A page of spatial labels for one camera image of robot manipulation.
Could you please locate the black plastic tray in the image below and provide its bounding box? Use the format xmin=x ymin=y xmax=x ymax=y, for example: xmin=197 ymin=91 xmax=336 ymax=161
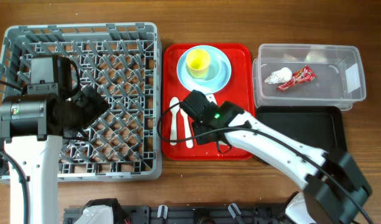
xmin=255 ymin=106 xmax=347 ymax=152

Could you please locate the grey plastic dishwasher rack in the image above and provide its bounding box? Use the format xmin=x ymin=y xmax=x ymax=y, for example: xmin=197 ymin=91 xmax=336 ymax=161
xmin=0 ymin=22 xmax=162 ymax=182

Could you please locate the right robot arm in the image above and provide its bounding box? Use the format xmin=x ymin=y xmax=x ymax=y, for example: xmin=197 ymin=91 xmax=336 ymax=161
xmin=179 ymin=90 xmax=372 ymax=223

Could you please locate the red plastic serving tray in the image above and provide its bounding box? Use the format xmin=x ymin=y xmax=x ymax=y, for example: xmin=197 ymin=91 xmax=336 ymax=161
xmin=162 ymin=43 xmax=255 ymax=161

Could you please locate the light blue round plate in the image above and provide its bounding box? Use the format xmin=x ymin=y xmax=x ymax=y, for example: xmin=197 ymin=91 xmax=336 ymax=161
xmin=176 ymin=45 xmax=232 ymax=94

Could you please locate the yellow plastic cup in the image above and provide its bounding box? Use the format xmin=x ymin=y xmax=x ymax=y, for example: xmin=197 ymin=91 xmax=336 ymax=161
xmin=186 ymin=48 xmax=211 ymax=79

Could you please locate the clear plastic bin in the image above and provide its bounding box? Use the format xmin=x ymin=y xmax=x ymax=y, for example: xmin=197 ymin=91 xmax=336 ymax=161
xmin=252 ymin=44 xmax=366 ymax=111

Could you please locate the white tissue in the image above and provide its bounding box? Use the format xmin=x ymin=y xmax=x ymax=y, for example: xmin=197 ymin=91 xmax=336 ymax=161
xmin=265 ymin=67 xmax=293 ymax=84

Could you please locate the red snack wrapper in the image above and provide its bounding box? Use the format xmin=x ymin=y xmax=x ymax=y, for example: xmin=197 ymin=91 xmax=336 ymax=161
xmin=276 ymin=65 xmax=316 ymax=91

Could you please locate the white plastic spoon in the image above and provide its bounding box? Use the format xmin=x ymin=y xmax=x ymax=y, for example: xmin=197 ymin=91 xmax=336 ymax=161
xmin=169 ymin=97 xmax=180 ymax=146

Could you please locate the white plastic fork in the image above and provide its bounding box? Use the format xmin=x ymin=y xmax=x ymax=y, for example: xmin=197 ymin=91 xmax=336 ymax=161
xmin=180 ymin=109 xmax=194 ymax=148

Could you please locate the light blue bowl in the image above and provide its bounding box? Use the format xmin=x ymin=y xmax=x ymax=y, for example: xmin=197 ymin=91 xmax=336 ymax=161
xmin=186 ymin=60 xmax=222 ymax=83

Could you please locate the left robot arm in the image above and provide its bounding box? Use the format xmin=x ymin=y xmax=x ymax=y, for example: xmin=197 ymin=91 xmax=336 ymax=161
xmin=0 ymin=55 xmax=109 ymax=223

